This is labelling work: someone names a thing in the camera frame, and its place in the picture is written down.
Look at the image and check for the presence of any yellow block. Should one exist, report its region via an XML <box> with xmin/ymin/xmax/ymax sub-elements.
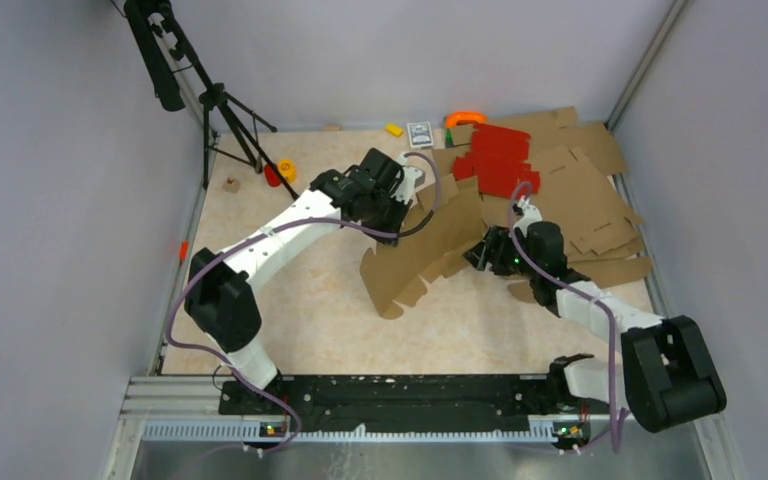
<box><xmin>385</xmin><ymin>123</ymin><xmax>404</xmax><ymax>138</ymax></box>

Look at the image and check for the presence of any brown cardboard box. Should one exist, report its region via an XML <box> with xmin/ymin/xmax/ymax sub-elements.
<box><xmin>359</xmin><ymin>160</ymin><xmax>486</xmax><ymax>320</ymax></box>

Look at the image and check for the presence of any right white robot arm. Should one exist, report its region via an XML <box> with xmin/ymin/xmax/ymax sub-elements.
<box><xmin>464</xmin><ymin>221</ymin><xmax>728</xmax><ymax>433</ymax></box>

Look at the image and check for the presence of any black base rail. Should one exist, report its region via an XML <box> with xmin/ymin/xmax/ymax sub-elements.
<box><xmin>213</xmin><ymin>374</ymin><xmax>608</xmax><ymax>449</ymax></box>

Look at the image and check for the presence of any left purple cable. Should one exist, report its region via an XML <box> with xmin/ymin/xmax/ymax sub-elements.
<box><xmin>163</xmin><ymin>150</ymin><xmax>443</xmax><ymax>458</ymax></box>

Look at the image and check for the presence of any playing card deck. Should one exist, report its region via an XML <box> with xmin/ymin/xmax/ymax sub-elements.
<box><xmin>406</xmin><ymin>122</ymin><xmax>434</xmax><ymax>149</ymax></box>

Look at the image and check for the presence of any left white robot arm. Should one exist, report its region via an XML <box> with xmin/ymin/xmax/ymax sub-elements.
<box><xmin>183</xmin><ymin>148</ymin><xmax>425</xmax><ymax>414</ymax></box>

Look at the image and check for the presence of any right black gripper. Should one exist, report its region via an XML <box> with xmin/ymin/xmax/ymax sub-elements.
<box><xmin>464</xmin><ymin>224</ymin><xmax>541</xmax><ymax>280</ymax></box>

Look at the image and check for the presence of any small wooden block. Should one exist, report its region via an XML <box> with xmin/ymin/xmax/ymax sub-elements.
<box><xmin>222</xmin><ymin>177</ymin><xmax>241</xmax><ymax>194</ymax></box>

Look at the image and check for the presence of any yellow and red toy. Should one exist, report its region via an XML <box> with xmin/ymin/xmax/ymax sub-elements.
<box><xmin>263</xmin><ymin>158</ymin><xmax>298</xmax><ymax>187</ymax></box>

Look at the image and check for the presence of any orange tape ring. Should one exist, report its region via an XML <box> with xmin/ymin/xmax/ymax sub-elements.
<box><xmin>444</xmin><ymin>110</ymin><xmax>490</xmax><ymax>130</ymax></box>

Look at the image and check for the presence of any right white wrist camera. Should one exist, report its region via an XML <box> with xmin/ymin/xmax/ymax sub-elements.
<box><xmin>513</xmin><ymin>199</ymin><xmax>543</xmax><ymax>234</ymax></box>

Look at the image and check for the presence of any small orange clip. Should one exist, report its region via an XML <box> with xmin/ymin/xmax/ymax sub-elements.
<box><xmin>178</xmin><ymin>240</ymin><xmax>189</xmax><ymax>263</ymax></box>

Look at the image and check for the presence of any red cardboard box blank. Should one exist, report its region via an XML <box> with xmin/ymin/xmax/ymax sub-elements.
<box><xmin>451</xmin><ymin>124</ymin><xmax>541</xmax><ymax>198</ymax></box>

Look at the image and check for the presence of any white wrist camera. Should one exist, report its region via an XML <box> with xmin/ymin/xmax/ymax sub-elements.
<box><xmin>391</xmin><ymin>152</ymin><xmax>426</xmax><ymax>204</ymax></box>
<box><xmin>513</xmin><ymin>199</ymin><xmax>543</xmax><ymax>234</ymax></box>

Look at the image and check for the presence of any stack of brown cardboard blanks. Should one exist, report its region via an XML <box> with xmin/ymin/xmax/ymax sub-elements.
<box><xmin>432</xmin><ymin>106</ymin><xmax>652</xmax><ymax>288</ymax></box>

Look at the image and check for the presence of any black tripod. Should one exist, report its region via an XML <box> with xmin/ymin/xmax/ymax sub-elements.
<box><xmin>119</xmin><ymin>0</ymin><xmax>279</xmax><ymax>189</ymax></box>

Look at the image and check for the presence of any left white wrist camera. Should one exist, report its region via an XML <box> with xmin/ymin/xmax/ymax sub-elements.
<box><xmin>391</xmin><ymin>152</ymin><xmax>426</xmax><ymax>204</ymax></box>

